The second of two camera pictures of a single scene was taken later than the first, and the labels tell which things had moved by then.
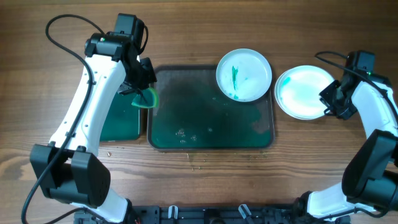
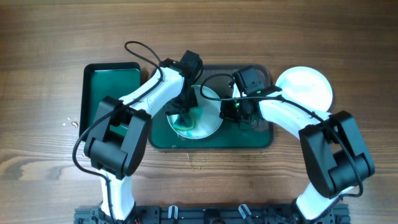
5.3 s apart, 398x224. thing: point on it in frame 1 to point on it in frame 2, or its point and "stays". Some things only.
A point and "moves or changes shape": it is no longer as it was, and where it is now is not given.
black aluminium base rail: x=211 y=214 stays
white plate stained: x=244 y=75 to x=207 y=115
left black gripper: x=148 y=76 to x=190 y=102
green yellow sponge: x=147 y=98 moves or changes shape
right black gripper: x=340 y=110 to x=225 y=111
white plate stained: x=298 y=89 stays
